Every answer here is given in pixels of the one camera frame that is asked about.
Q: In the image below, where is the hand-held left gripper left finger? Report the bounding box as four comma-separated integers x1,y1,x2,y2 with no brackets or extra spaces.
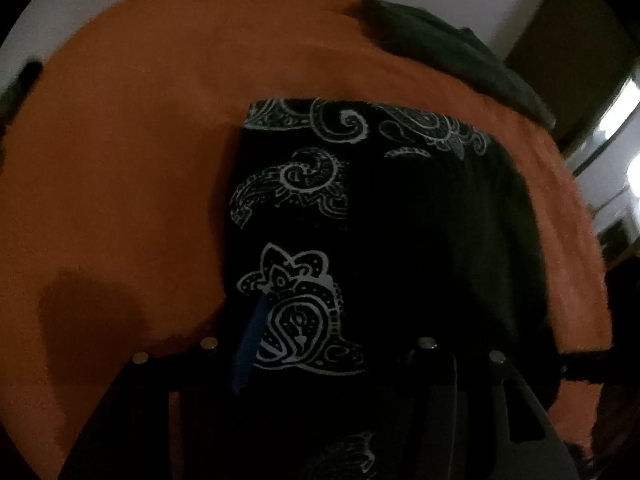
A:
57,296,270,480

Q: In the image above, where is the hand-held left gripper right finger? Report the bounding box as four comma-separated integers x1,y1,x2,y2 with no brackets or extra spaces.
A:
400,336,576,480

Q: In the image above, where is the black paisley print garment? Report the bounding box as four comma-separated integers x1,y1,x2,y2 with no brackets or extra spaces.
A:
220,97,563,480

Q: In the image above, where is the dark green garment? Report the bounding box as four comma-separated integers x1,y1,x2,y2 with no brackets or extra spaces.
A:
357,0,557,131

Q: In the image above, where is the orange blanket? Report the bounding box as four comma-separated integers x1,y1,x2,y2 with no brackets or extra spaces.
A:
0,0,613,480

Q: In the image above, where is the white furniture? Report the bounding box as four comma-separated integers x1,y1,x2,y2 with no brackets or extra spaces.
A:
562,80,640,266

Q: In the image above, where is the brown wooden door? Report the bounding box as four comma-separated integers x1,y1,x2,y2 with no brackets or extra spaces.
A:
502,0,636,148

